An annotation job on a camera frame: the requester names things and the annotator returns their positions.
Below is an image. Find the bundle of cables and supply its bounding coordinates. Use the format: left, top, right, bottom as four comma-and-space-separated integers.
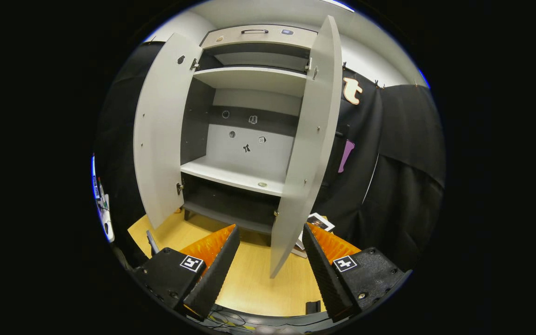
203, 305, 259, 332

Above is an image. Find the white picture card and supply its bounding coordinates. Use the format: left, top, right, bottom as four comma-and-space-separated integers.
295, 213, 336, 259

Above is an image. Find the white cabinet door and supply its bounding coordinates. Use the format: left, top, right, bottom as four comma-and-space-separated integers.
133, 33, 203, 229
269, 15, 344, 279

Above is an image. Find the white and black cabinet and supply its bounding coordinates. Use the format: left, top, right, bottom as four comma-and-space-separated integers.
180, 24, 319, 247

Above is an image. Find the dark metal rod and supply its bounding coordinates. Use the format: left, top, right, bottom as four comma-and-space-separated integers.
146, 230, 161, 256

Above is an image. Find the beige cabinet drawer front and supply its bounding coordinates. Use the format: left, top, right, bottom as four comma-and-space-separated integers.
201, 25, 319, 50

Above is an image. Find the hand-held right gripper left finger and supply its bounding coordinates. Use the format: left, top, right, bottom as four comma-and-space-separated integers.
132, 224, 241, 322

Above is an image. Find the black backdrop cloth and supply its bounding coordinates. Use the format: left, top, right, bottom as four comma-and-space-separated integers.
94, 41, 446, 273

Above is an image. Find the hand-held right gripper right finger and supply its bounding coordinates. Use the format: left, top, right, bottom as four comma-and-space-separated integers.
302, 222, 413, 323

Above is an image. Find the white equipment with wires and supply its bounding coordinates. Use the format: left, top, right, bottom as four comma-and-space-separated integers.
92, 156, 116, 243

